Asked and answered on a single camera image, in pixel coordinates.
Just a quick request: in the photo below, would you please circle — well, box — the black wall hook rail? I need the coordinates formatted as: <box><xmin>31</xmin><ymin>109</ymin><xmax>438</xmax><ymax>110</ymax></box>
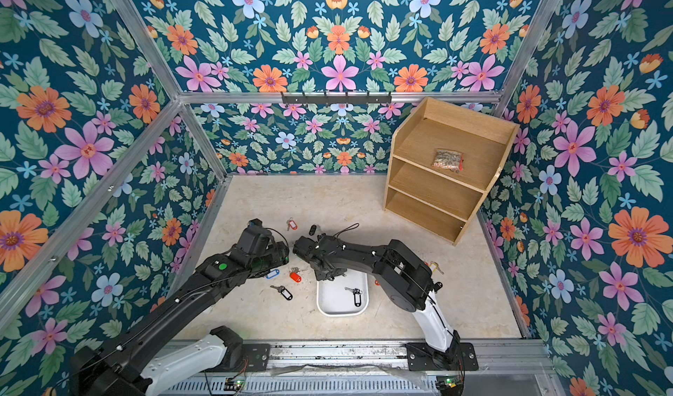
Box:
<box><xmin>280</xmin><ymin>92</ymin><xmax>393</xmax><ymax>106</ymax></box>

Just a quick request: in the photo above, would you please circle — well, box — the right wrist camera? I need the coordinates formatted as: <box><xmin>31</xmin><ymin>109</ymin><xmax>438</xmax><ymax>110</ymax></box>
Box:
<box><xmin>293</xmin><ymin>236</ymin><xmax>324</xmax><ymax>263</ymax></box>

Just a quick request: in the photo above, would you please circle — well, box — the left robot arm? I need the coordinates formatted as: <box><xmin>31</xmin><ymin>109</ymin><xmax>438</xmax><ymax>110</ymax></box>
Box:
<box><xmin>68</xmin><ymin>219</ymin><xmax>289</xmax><ymax>395</ymax></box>

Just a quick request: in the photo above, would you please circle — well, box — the blue tag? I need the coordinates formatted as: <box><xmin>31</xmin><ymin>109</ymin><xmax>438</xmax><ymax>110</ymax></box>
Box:
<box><xmin>265</xmin><ymin>269</ymin><xmax>280</xmax><ymax>280</ymax></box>

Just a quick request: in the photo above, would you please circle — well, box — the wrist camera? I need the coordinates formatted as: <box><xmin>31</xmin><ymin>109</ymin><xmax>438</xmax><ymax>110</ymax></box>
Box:
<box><xmin>236</xmin><ymin>219</ymin><xmax>275</xmax><ymax>257</ymax></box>
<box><xmin>293</xmin><ymin>236</ymin><xmax>324</xmax><ymax>263</ymax></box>

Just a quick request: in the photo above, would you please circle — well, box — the aluminium front rail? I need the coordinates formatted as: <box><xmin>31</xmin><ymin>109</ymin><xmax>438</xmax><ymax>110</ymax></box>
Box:
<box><xmin>120</xmin><ymin>339</ymin><xmax>558</xmax><ymax>376</ymax></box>

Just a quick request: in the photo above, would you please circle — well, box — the wooden shelf unit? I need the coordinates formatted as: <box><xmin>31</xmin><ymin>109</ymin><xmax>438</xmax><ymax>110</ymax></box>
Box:
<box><xmin>384</xmin><ymin>98</ymin><xmax>520</xmax><ymax>244</ymax></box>

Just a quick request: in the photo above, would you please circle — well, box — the clear bag of small items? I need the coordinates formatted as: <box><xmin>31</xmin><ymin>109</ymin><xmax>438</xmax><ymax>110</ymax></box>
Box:
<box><xmin>431</xmin><ymin>149</ymin><xmax>464</xmax><ymax>173</ymax></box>

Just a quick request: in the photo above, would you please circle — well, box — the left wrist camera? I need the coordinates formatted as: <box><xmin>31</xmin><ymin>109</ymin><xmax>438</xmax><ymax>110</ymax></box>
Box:
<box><xmin>236</xmin><ymin>219</ymin><xmax>275</xmax><ymax>257</ymax></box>

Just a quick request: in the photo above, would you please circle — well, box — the red white label tag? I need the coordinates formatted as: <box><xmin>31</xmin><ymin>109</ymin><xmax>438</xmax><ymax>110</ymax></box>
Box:
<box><xmin>287</xmin><ymin>218</ymin><xmax>298</xmax><ymax>231</ymax></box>

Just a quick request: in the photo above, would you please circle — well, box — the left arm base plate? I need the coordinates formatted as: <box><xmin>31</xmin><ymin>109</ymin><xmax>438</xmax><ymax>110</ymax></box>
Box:
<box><xmin>206</xmin><ymin>343</ymin><xmax>271</xmax><ymax>373</ymax></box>

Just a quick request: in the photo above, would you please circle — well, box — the white plastic storage box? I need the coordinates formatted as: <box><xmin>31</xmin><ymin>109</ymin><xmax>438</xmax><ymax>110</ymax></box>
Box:
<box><xmin>317</xmin><ymin>270</ymin><xmax>370</xmax><ymax>317</ymax></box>

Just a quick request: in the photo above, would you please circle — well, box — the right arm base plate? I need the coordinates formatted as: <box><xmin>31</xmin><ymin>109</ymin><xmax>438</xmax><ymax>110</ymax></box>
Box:
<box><xmin>404</xmin><ymin>340</ymin><xmax>479</xmax><ymax>371</ymax></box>

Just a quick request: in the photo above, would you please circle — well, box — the black frame tag key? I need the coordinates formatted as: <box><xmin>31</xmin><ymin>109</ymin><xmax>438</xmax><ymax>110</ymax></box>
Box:
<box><xmin>271</xmin><ymin>286</ymin><xmax>294</xmax><ymax>301</ymax></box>

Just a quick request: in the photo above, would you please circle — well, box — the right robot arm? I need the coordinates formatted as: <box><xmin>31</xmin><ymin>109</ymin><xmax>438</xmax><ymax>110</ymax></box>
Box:
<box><xmin>293</xmin><ymin>234</ymin><xmax>460</xmax><ymax>356</ymax></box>

